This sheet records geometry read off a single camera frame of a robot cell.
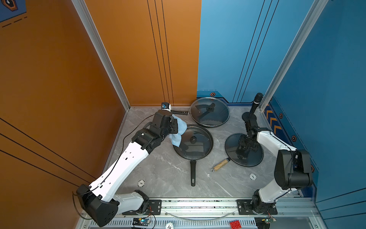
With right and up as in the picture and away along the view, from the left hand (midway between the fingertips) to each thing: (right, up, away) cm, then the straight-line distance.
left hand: (175, 118), depth 74 cm
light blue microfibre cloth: (+4, -4, +2) cm, 6 cm away
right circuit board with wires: (+47, -50, -4) cm, 69 cm away
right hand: (+44, -17, +19) cm, 51 cm away
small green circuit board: (-17, -51, -3) cm, 54 cm away
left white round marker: (-20, -37, +8) cm, 43 cm away
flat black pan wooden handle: (+27, -28, +13) cm, 41 cm away
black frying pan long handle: (+10, -27, +13) cm, 32 cm away
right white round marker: (+45, -34, +10) cm, 57 cm away
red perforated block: (+29, -51, -6) cm, 59 cm away
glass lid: (+12, -16, +20) cm, 28 cm away
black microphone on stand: (+55, +2, +32) cm, 64 cm away
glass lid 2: (+23, +5, +31) cm, 39 cm away
